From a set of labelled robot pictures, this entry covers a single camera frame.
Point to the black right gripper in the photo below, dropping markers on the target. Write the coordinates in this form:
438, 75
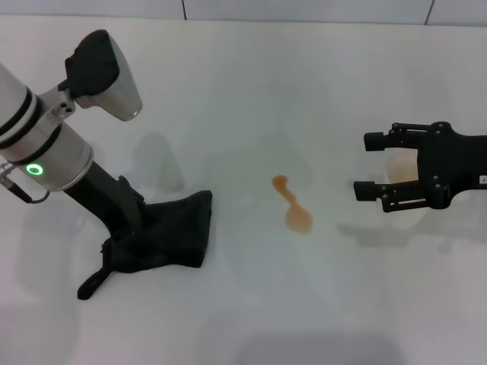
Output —
452, 163

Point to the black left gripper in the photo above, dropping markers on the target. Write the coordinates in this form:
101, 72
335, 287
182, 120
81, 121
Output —
95, 194

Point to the dark blue rag with loop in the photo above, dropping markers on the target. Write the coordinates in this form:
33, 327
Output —
175, 235

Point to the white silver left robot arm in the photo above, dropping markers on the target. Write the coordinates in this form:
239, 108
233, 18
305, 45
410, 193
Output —
23, 114

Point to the brown liquid stain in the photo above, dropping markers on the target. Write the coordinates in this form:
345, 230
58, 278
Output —
298, 220

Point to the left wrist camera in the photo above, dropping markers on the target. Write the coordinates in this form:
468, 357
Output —
102, 72

